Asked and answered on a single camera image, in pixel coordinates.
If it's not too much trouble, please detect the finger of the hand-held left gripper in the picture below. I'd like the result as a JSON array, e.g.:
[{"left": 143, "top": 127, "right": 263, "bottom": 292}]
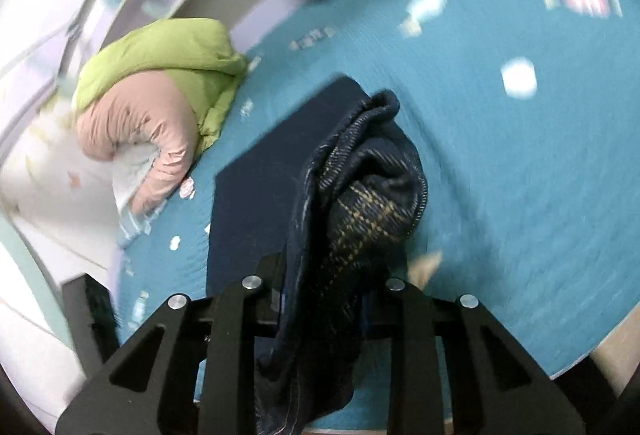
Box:
[{"left": 62, "top": 273, "right": 121, "bottom": 364}]

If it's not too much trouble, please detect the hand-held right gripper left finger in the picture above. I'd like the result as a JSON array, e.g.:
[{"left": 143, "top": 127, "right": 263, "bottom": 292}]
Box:
[{"left": 54, "top": 254, "right": 290, "bottom": 435}]

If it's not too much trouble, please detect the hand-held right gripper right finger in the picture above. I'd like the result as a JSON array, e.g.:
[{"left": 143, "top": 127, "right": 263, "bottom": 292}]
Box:
[{"left": 364, "top": 269, "right": 587, "bottom": 435}]

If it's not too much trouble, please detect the dark denim jacket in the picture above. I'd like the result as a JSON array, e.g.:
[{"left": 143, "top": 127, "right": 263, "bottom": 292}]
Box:
[{"left": 206, "top": 75, "right": 430, "bottom": 435}]

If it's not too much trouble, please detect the white floral wardrobe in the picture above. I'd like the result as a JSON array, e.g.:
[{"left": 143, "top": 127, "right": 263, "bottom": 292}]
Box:
[{"left": 0, "top": 80, "right": 121, "bottom": 277}]

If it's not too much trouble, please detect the white pillow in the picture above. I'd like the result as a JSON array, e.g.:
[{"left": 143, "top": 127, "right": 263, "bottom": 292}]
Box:
[{"left": 110, "top": 142, "right": 164, "bottom": 249}]

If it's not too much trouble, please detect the teal quilted bed sheet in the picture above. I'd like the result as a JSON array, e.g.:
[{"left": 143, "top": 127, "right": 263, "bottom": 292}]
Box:
[{"left": 112, "top": 0, "right": 640, "bottom": 432}]

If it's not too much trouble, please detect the pink quilt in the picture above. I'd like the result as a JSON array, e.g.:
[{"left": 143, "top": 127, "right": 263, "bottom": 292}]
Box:
[{"left": 76, "top": 71, "right": 199, "bottom": 216}]

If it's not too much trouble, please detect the green quilt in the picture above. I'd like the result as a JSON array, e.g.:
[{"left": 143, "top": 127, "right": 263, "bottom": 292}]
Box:
[{"left": 75, "top": 18, "right": 250, "bottom": 162}]

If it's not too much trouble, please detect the mint green bunk bed frame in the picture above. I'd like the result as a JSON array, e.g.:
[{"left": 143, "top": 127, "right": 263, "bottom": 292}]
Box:
[{"left": 0, "top": 210, "right": 86, "bottom": 351}]

